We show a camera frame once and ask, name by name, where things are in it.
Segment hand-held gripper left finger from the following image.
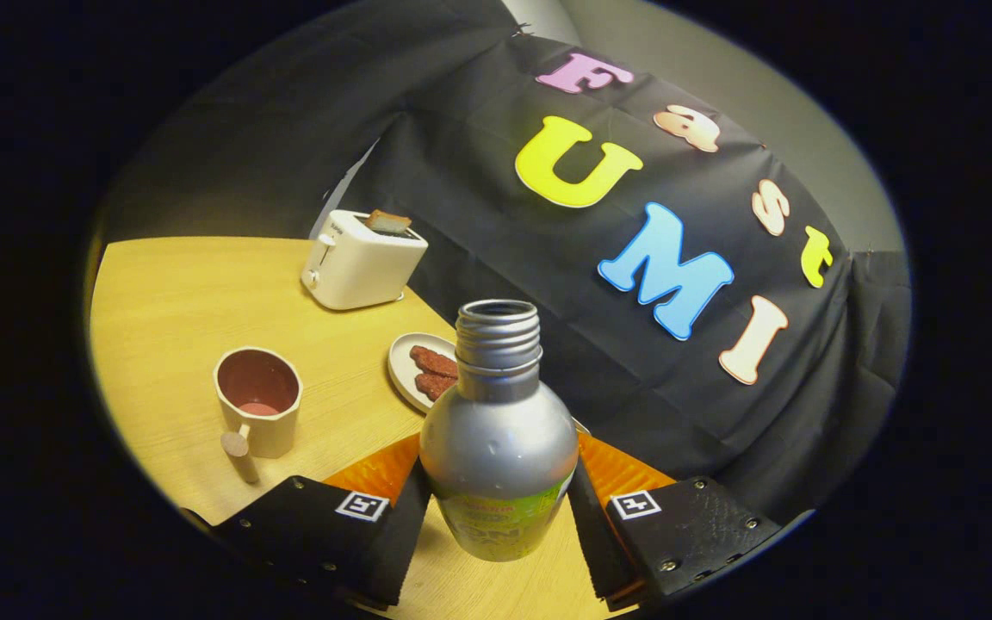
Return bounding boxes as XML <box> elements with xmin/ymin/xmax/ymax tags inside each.
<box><xmin>182</xmin><ymin>433</ymin><xmax>434</xmax><ymax>608</ymax></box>

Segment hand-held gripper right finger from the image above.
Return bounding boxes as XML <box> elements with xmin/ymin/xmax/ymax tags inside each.
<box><xmin>567</xmin><ymin>431</ymin><xmax>783</xmax><ymax>614</ymax></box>

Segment silver juice bottle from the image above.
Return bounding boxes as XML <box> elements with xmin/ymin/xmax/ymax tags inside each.
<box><xmin>418</xmin><ymin>299</ymin><xmax>580</xmax><ymax>563</ymax></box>

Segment beige cup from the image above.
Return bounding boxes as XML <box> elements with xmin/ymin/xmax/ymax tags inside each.
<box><xmin>213</xmin><ymin>346</ymin><xmax>304</xmax><ymax>485</ymax></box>

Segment white oval plate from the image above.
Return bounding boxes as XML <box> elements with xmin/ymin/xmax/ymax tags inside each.
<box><xmin>387</xmin><ymin>332</ymin><xmax>460</xmax><ymax>416</ymax></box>

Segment white toaster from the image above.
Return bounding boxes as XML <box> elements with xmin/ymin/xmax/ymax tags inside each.
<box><xmin>301</xmin><ymin>209</ymin><xmax>430</xmax><ymax>312</ymax></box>

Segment brown toast slice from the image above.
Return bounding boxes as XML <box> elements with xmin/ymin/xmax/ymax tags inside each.
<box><xmin>365</xmin><ymin>209</ymin><xmax>413</xmax><ymax>236</ymax></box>

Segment wooden table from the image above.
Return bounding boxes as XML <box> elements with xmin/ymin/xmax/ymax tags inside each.
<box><xmin>87</xmin><ymin>237</ymin><xmax>635</xmax><ymax>620</ymax></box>

